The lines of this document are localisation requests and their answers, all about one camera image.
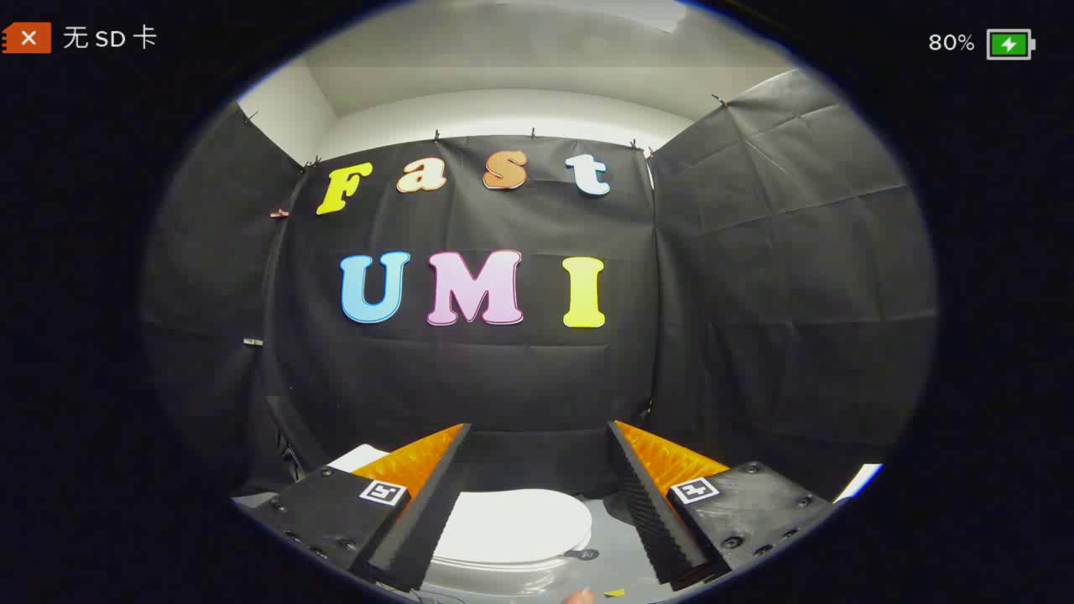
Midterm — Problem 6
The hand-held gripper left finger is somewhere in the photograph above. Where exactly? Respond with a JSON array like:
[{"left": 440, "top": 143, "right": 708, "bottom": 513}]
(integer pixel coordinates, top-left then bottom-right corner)
[{"left": 235, "top": 423, "right": 473, "bottom": 593}]

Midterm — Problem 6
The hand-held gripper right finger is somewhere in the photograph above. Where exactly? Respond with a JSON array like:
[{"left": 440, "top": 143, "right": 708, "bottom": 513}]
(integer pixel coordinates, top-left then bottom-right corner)
[{"left": 607, "top": 419, "right": 840, "bottom": 588}]

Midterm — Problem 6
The white toilet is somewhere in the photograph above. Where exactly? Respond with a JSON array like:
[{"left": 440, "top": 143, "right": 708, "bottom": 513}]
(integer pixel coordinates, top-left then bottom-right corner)
[{"left": 327, "top": 445, "right": 592, "bottom": 593}]

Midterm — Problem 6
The black backdrop cloth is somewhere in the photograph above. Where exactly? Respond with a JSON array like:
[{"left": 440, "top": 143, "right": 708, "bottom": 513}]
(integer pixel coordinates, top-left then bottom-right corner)
[{"left": 143, "top": 71, "right": 936, "bottom": 504}]

